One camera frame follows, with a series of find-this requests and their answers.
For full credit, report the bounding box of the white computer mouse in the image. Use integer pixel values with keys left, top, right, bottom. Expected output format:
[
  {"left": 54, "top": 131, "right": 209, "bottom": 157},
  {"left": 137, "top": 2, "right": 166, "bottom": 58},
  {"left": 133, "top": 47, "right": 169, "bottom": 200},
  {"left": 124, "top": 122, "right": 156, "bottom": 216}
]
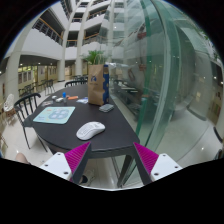
[{"left": 76, "top": 121, "right": 105, "bottom": 140}]

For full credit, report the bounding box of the blue white card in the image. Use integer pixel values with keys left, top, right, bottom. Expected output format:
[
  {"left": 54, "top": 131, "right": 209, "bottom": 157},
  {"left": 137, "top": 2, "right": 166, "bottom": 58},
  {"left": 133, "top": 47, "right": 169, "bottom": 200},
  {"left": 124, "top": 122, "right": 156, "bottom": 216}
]
[{"left": 77, "top": 97, "right": 88, "bottom": 104}]

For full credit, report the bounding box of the black round table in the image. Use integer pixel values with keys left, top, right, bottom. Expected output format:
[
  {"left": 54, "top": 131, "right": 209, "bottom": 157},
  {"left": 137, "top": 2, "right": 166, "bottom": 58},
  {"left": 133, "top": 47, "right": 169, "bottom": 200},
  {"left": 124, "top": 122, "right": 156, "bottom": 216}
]
[{"left": 29, "top": 83, "right": 141, "bottom": 188}]

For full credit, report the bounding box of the small grey case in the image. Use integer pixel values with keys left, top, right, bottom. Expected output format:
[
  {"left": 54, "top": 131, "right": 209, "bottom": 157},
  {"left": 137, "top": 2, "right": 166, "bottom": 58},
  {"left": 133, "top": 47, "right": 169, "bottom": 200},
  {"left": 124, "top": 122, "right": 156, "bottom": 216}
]
[{"left": 99, "top": 104, "right": 114, "bottom": 112}]

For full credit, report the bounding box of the green potted plant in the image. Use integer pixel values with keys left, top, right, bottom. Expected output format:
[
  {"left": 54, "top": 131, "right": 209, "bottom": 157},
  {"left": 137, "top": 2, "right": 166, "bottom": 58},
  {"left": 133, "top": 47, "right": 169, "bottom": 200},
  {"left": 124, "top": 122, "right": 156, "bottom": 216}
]
[{"left": 83, "top": 50, "right": 106, "bottom": 65}]

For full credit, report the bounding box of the orange marker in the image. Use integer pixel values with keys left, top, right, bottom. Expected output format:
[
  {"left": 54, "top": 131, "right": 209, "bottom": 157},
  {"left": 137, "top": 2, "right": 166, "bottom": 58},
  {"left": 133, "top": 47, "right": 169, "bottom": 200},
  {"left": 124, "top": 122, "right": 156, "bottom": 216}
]
[{"left": 68, "top": 96, "right": 78, "bottom": 100}]

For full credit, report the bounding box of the brown paper bag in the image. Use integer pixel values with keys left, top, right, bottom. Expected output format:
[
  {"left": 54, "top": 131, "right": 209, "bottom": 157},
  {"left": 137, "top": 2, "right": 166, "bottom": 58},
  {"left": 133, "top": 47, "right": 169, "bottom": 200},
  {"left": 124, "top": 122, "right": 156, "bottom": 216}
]
[{"left": 88, "top": 64, "right": 109, "bottom": 106}]

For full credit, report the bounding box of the light teal mouse pad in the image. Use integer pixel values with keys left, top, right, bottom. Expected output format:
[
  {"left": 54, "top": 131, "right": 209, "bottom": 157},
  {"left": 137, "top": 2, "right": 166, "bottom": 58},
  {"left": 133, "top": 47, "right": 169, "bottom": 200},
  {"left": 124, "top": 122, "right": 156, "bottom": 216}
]
[{"left": 33, "top": 106, "right": 75, "bottom": 124}]

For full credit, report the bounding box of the white wire chair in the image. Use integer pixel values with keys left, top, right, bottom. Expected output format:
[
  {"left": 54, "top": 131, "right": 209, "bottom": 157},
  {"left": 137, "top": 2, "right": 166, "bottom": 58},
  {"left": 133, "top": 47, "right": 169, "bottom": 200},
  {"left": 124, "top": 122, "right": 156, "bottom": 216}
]
[{"left": 3, "top": 94, "right": 15, "bottom": 117}]

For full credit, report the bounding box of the black chair behind table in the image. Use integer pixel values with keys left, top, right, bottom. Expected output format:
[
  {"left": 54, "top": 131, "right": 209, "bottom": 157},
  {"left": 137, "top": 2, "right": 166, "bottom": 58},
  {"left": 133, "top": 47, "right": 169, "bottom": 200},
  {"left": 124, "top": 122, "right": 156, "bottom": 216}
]
[{"left": 64, "top": 80, "right": 87, "bottom": 87}]

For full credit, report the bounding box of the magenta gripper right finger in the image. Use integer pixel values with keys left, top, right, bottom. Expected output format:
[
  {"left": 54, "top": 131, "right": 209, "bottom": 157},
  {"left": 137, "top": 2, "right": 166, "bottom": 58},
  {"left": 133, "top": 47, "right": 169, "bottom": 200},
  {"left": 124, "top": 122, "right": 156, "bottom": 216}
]
[{"left": 133, "top": 143, "right": 182, "bottom": 185}]

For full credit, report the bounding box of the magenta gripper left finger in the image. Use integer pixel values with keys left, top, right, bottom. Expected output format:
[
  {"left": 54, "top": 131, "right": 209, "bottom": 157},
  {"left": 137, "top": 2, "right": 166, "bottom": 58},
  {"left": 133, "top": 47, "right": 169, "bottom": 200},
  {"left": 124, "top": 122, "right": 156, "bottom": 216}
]
[{"left": 40, "top": 142, "right": 91, "bottom": 184}]

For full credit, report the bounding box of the black chair left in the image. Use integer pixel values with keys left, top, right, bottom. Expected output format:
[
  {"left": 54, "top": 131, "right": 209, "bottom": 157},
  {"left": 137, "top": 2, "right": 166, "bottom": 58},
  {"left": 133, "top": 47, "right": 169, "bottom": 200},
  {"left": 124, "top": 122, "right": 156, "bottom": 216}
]
[{"left": 14, "top": 93, "right": 41, "bottom": 146}]

